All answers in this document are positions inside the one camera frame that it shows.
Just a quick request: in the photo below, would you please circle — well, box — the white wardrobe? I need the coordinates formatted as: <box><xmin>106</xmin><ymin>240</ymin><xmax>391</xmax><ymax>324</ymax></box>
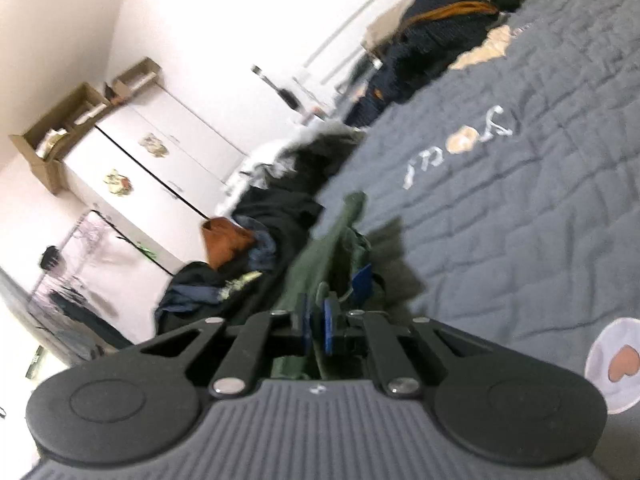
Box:
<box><xmin>62</xmin><ymin>82</ymin><xmax>247</xmax><ymax>277</ymax></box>

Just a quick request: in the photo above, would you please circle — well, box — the navy dotted jacket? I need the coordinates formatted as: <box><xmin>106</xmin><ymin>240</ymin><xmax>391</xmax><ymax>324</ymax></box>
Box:
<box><xmin>344</xmin><ymin>0</ymin><xmax>502</xmax><ymax>129</ymax></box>

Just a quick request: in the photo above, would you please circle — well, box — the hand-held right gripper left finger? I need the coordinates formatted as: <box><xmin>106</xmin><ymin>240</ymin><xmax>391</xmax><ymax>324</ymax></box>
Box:
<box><xmin>144</xmin><ymin>293</ymin><xmax>314</xmax><ymax>402</ymax></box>

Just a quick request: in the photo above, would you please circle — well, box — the small open cardboard box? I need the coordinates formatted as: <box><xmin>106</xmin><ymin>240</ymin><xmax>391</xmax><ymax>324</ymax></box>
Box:
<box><xmin>103</xmin><ymin>57</ymin><xmax>162</xmax><ymax>106</ymax></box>

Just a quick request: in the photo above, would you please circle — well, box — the large open cardboard box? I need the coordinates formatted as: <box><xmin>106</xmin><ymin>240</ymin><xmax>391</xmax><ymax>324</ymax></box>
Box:
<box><xmin>8</xmin><ymin>81</ymin><xmax>112</xmax><ymax>194</ymax></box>

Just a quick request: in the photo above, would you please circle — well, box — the black hairbrush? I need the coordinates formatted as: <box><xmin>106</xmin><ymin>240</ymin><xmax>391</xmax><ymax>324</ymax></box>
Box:
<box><xmin>251</xmin><ymin>64</ymin><xmax>301</xmax><ymax>109</ymax></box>

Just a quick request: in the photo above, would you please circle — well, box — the black metal clothes rack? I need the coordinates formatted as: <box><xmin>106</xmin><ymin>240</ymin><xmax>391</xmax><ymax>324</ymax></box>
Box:
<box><xmin>29</xmin><ymin>209</ymin><xmax>177</xmax><ymax>362</ymax></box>

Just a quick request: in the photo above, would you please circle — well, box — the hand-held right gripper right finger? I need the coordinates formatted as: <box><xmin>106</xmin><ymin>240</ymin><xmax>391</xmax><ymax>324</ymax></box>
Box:
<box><xmin>321</xmin><ymin>299</ymin><xmax>495</xmax><ymax>402</ymax></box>

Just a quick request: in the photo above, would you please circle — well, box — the dark green t-shirt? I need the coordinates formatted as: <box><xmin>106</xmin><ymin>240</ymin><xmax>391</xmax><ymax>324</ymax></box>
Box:
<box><xmin>271</xmin><ymin>190</ymin><xmax>387</xmax><ymax>382</ymax></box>

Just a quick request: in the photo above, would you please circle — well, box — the white crumpled garment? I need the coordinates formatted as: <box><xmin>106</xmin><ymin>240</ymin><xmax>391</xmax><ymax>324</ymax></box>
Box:
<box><xmin>215</xmin><ymin>125</ymin><xmax>364</xmax><ymax>211</ymax></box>

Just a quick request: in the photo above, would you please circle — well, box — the orange brown strap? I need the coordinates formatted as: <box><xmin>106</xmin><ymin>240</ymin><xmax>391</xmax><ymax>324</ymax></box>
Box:
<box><xmin>401</xmin><ymin>1</ymin><xmax>502</xmax><ymax>29</ymax></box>

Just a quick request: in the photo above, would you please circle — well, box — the beige garment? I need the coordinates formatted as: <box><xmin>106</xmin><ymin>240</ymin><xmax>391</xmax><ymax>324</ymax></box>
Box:
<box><xmin>362</xmin><ymin>9</ymin><xmax>417</xmax><ymax>57</ymax></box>

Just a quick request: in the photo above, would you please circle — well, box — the orange brown garment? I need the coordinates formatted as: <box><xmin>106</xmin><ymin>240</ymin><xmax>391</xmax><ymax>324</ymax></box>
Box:
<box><xmin>200</xmin><ymin>215</ymin><xmax>259</xmax><ymax>271</ymax></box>

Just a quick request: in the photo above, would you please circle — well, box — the grey quilted printed blanket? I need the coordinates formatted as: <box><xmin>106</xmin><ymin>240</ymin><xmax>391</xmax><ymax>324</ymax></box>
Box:
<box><xmin>314</xmin><ymin>0</ymin><xmax>640</xmax><ymax>417</ymax></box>

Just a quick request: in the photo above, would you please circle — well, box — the white bed headboard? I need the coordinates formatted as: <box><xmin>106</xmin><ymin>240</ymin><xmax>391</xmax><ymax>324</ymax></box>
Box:
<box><xmin>299</xmin><ymin>0</ymin><xmax>452</xmax><ymax>97</ymax></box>

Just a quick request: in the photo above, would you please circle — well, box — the pile of dark clothes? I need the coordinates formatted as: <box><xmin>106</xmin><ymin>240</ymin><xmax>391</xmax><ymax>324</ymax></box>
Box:
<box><xmin>154</xmin><ymin>127</ymin><xmax>369</xmax><ymax>337</ymax></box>

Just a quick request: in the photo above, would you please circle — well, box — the black cap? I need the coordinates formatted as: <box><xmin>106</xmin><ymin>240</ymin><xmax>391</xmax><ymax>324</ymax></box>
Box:
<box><xmin>40</xmin><ymin>244</ymin><xmax>64</xmax><ymax>271</ymax></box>

